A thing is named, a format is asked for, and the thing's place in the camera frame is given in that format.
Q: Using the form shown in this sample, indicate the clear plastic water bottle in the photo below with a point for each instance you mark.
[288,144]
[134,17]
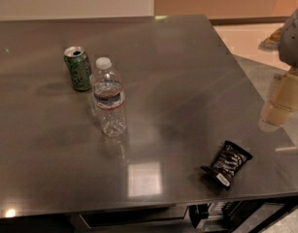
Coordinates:
[108,97]

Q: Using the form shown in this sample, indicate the green soda can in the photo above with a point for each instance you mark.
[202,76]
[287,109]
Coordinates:
[78,64]

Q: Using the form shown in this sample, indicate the black rxbar chocolate wrapper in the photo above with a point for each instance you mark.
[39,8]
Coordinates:
[226,164]

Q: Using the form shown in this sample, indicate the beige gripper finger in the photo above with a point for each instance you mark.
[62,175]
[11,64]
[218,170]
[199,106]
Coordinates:
[282,99]

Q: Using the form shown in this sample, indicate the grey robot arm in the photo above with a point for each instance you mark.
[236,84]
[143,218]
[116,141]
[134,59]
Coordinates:
[288,46]

